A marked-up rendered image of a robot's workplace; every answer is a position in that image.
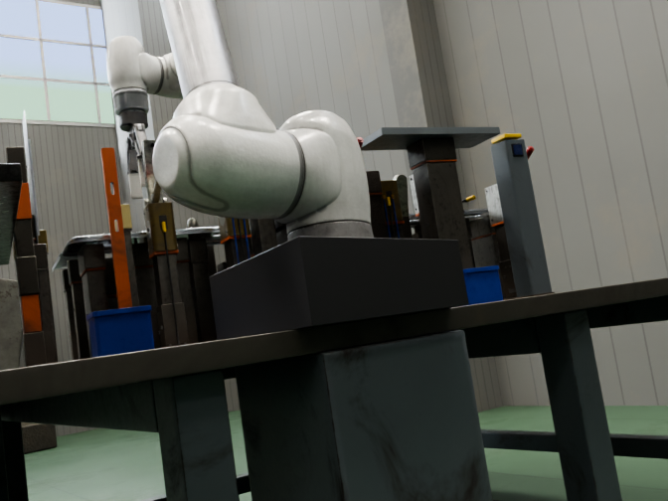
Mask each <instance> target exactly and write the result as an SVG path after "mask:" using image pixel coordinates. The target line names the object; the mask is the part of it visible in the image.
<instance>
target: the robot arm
mask: <svg viewBox="0 0 668 501"><path fill-rule="evenodd" d="M160 4H161V8H162V13H163V17H164V21H165V25H166V29H167V33H168V37H169V41H170V45H171V50H172V53H170V54H168V55H164V56H163V58H158V57H153V56H150V55H148V54H147V53H145V52H144V49H143V47H142V45H141V44H140V42H139V41H138V40H137V39H136V38H135V37H132V36H120V37H116V38H114V39H113V40H112V41H111V42H110V43H109V45H108V46H107V52H106V71H107V78H108V82H109V85H110V88H111V90H112V98H113V103H114V112H115V114H116V115H118V122H119V128H120V129H121V130H122V131H126V132H128V137H126V140H125V142H126V159H127V175H128V176H129V184H130V193H131V199H142V198H143V195H142V187H145V177H144V166H143V154H142V150H141V147H142V143H141V142H142V141H143V140H147V136H146V132H145V129H146V128H147V127H148V118H147V113H148V111H149V106H148V104H149V103H148V94H157V95H160V96H164V97H171V98H184V99H183V100H182V101H181V103H180V104H179V105H178V107H177V109H176V110H175V112H174V115H173V119H172V120H170V121H169V122H168V123H167V124H166V125H165V126H164V127H163V129H162V130H161V131H160V133H159V135H158V137H157V140H156V143H155V146H154V150H153V157H152V165H153V172H154V176H155V179H156V181H157V183H158V184H159V186H160V187H161V189H162V191H163V192H164V193H165V194H166V195H167V196H168V197H169V198H171V199H172V200H174V201H175V202H177V203H179V204H181V205H183V206H185V207H187V208H189V209H192V210H194V211H197V212H200V213H204V214H208V215H213V216H219V217H227V218H236V219H274V220H276V221H278V222H280V223H282V224H286V228H287V237H288V240H289V241H290V240H293V239H295V238H297V237H299V236H306V237H346V238H373V237H374V235H373V230H372V225H371V206H370V195H369V186H368V179H367V173H366V168H365V163H364V158H363V154H362V151H361V148H360V145H359V142H358V140H357V138H356V136H355V134H354V133H353V131H352V129H351V128H350V126H349V125H348V123H347V122H346V121H345V120H344V119H343V118H341V117H339V116H338V115H337V114H335V113H333V112H330V111H326V110H308V111H304V112H301V113H299V114H297V115H294V116H292V117H290V118H289V119H287V120H286V121H285V122H284V123H283V124H282V126H281V127H280V128H279V130H276V128H275V125H274V124H273V122H272V121H271V120H270V118H269V117H268V116H267V114H266V113H265V111H264V110H263V109H262V107H261V106H260V105H259V103H258V101H257V99H256V97H255V96H254V95H253V94H252V93H250V92H249V91H247V90H245V89H243V88H241V87H240V84H239V81H238V77H237V74H236V70H235V66H234V63H233V59H232V56H231V52H230V49H229V45H228V42H227V38H226V34H225V31H224V27H223V24H222V20H221V17H220V13H219V10H218V6H217V2H216V0H160ZM138 168H139V172H138Z"/></svg>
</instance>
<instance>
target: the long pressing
mask: <svg viewBox="0 0 668 501"><path fill-rule="evenodd" d="M477 215H478V216H477ZM487 215H489V211H488V208H487V209H472V210H464V216H470V217H465V218H469V221H472V220H475V219H478V218H481V217H484V216H487ZM409 217H410V223H411V228H413V227H414V226H417V225H419V217H416V213H414V214H409ZM412 220H416V221H412ZM193 235H200V236H201V238H206V240H207V246H213V245H220V244H221V237H220V229H219V226H216V227H203V228H188V229H176V238H187V239H189V238H188V237H189V236H193ZM214 235H216V236H214ZM131 240H132V243H133V244H134V241H135V240H137V243H138V244H141V243H146V241H145V240H147V233H146V231H144V232H131ZM92 244H103V246H104V254H106V253H112V250H111V241H110V234H101V235H86V236H77V237H73V238H72V239H71V240H70V241H69V242H68V243H67V245H66V247H65V248H64V250H63V252H62V256H78V251H79V250H80V248H81V247H82V245H92Z"/></svg>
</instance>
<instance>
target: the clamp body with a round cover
mask: <svg viewBox="0 0 668 501"><path fill-rule="evenodd" d="M381 185H382V191H383V192H382V193H383V194H382V195H381V198H382V204H383V210H384V217H385V223H386V229H387V235H388V239H403V238H404V237H403V230H402V224H404V223H405V222H404V221H403V214H402V208H401V202H400V196H399V190H398V183H397V180H387V181H381Z"/></svg>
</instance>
